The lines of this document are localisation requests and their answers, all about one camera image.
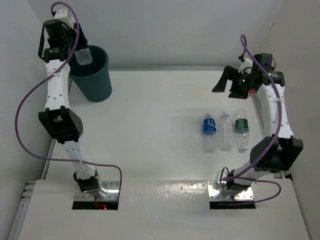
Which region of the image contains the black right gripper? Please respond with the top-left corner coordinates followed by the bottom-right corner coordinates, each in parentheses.
top-left (213, 66), bottom-right (255, 99)

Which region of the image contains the clear bottle green white label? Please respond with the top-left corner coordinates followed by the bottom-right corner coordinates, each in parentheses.
top-left (74, 47), bottom-right (93, 66)

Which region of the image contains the green label plastic bottle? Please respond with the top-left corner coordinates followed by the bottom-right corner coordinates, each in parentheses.
top-left (231, 108), bottom-right (250, 153)

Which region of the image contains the clear unlabelled plastic bottle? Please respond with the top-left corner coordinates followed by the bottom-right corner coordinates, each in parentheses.
top-left (219, 112), bottom-right (234, 152)

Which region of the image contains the blue label plastic bottle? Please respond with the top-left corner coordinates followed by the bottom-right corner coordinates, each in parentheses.
top-left (202, 112), bottom-right (217, 153)

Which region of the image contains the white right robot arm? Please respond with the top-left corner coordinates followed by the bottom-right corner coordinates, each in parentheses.
top-left (38, 35), bottom-right (304, 195)

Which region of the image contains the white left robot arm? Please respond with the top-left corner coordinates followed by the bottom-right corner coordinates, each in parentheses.
top-left (38, 19), bottom-right (107, 199)

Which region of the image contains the dark teal ribbed bin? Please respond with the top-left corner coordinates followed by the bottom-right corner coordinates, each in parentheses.
top-left (69, 45), bottom-right (112, 103)

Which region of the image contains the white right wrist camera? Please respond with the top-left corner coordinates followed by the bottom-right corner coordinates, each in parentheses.
top-left (238, 58), bottom-right (253, 75)

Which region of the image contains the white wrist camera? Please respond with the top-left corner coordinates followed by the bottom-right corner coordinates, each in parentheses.
top-left (238, 58), bottom-right (253, 75)
top-left (53, 9), bottom-right (76, 29)

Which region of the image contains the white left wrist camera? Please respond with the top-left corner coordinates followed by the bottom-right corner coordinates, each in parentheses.
top-left (53, 9), bottom-right (76, 29)

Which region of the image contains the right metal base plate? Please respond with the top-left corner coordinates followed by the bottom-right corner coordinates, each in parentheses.
top-left (207, 180), bottom-right (254, 202)

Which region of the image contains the metal base plate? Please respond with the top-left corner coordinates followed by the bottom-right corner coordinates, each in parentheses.
top-left (207, 180), bottom-right (254, 202)
top-left (73, 181), bottom-right (120, 202)

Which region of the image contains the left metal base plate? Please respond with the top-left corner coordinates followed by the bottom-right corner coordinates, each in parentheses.
top-left (73, 181), bottom-right (120, 202)

